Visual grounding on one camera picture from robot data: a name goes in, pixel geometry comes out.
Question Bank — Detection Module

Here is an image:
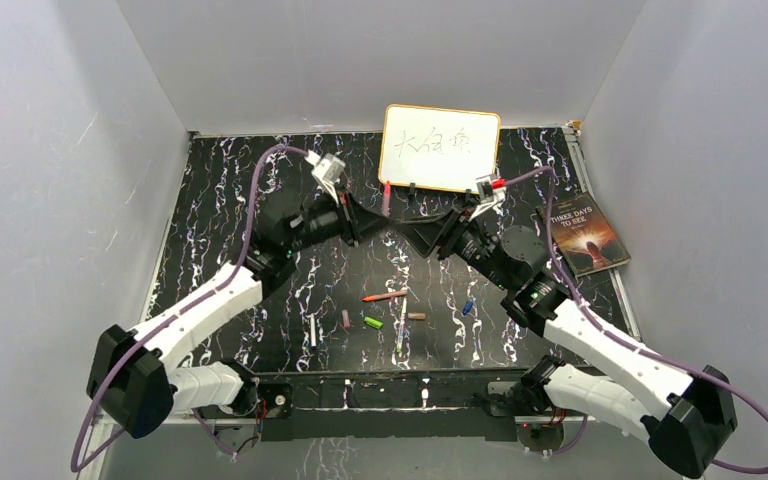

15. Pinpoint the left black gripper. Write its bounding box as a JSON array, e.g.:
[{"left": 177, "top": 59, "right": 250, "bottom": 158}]
[{"left": 284, "top": 183, "right": 393, "bottom": 255}]

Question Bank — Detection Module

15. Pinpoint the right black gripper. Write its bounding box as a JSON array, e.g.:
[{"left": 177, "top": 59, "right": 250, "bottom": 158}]
[{"left": 397, "top": 199, "right": 513, "bottom": 291}]

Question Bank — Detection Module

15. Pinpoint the pink marker pen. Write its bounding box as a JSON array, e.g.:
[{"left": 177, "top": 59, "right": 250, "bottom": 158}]
[{"left": 381, "top": 181, "right": 391, "bottom": 217}]

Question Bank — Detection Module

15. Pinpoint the orange marker pen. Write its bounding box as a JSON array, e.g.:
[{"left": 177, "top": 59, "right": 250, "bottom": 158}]
[{"left": 362, "top": 290, "right": 408, "bottom": 303}]

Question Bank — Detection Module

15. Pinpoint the green white pen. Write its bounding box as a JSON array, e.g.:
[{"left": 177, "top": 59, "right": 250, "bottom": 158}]
[{"left": 396, "top": 297, "right": 408, "bottom": 355}]

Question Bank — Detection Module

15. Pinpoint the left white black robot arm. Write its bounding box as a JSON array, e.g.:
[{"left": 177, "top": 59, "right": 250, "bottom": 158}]
[{"left": 87, "top": 192, "right": 390, "bottom": 439}]

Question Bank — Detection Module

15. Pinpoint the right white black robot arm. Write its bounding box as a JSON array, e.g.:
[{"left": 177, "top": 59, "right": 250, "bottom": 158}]
[{"left": 396, "top": 211, "right": 737, "bottom": 479}]

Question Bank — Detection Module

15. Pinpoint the dark paperback book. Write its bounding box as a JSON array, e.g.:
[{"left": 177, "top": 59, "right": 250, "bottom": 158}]
[{"left": 551, "top": 192, "right": 631, "bottom": 278}]

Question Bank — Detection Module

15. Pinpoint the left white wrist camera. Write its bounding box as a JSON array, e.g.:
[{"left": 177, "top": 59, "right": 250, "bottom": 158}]
[{"left": 308, "top": 153, "right": 346, "bottom": 196}]

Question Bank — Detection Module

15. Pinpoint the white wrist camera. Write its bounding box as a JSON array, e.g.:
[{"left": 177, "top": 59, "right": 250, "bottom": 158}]
[
  {"left": 308, "top": 153, "right": 346, "bottom": 196},
  {"left": 476, "top": 174, "right": 506, "bottom": 207}
]

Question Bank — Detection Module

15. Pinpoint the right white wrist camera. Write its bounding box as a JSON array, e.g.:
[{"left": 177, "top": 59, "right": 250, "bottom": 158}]
[{"left": 476, "top": 174, "right": 506, "bottom": 207}]

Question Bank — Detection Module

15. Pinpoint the white board yellow frame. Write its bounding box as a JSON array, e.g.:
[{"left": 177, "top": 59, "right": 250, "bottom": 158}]
[{"left": 378, "top": 104, "right": 501, "bottom": 193}]

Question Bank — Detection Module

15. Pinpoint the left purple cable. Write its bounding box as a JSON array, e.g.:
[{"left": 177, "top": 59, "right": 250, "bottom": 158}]
[{"left": 69, "top": 144, "right": 314, "bottom": 473}]

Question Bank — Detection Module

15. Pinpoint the purple cable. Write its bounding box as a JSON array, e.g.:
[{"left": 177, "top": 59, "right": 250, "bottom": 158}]
[
  {"left": 503, "top": 165, "right": 768, "bottom": 476},
  {"left": 69, "top": 144, "right": 314, "bottom": 473}
]

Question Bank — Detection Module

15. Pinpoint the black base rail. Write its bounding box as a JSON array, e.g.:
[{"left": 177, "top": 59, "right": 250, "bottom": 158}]
[{"left": 193, "top": 369, "right": 571, "bottom": 444}]

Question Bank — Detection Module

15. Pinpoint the aluminium frame rail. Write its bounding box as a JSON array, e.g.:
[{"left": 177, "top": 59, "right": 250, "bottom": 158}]
[{"left": 77, "top": 374, "right": 706, "bottom": 480}]

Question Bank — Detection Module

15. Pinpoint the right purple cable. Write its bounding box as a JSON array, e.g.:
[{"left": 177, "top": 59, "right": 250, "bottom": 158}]
[{"left": 503, "top": 165, "right": 768, "bottom": 476}]

